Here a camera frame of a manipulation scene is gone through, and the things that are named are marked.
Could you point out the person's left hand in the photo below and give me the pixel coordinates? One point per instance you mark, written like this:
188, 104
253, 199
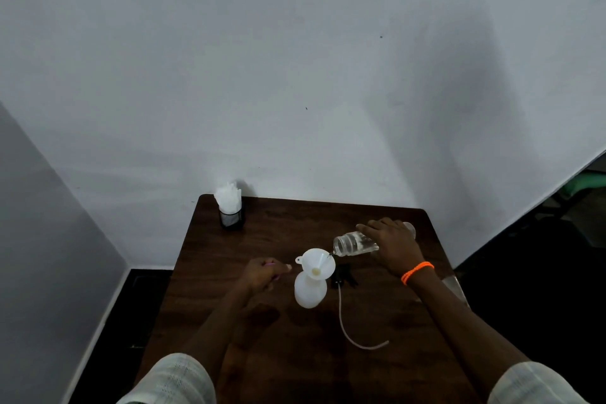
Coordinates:
260, 274

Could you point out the person's right hand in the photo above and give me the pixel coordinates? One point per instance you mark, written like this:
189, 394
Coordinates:
395, 247

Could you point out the person's left fingers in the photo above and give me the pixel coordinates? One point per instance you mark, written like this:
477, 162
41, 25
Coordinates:
280, 267

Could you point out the person's right fingers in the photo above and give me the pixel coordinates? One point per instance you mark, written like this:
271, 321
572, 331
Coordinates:
371, 227

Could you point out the person's right forearm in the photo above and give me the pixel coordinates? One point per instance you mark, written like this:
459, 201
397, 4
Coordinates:
461, 328

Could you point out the person's left forearm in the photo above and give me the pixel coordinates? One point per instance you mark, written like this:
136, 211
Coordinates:
222, 321

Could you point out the white plastic funnel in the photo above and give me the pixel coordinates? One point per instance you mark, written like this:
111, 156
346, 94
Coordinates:
316, 260

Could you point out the white plastic spray bottle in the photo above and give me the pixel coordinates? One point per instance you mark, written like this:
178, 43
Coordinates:
310, 295

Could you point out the black spray head with tube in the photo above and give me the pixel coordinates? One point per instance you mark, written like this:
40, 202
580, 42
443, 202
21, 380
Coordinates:
343, 277

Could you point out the orange wristband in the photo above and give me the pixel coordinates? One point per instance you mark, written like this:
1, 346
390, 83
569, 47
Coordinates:
416, 271

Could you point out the black tissue holder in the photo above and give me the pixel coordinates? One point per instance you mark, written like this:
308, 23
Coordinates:
232, 219

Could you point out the white tissues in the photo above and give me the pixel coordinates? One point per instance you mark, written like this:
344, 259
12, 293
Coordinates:
228, 197

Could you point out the white left sleeve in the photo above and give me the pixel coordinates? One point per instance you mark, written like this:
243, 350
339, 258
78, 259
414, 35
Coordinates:
173, 382

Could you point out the white sleeve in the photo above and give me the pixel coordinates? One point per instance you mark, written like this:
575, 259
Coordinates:
535, 387
173, 382

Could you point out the green chair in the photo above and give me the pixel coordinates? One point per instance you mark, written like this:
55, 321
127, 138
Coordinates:
583, 185

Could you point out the white right sleeve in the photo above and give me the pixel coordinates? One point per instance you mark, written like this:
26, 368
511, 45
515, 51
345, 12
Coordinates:
535, 387

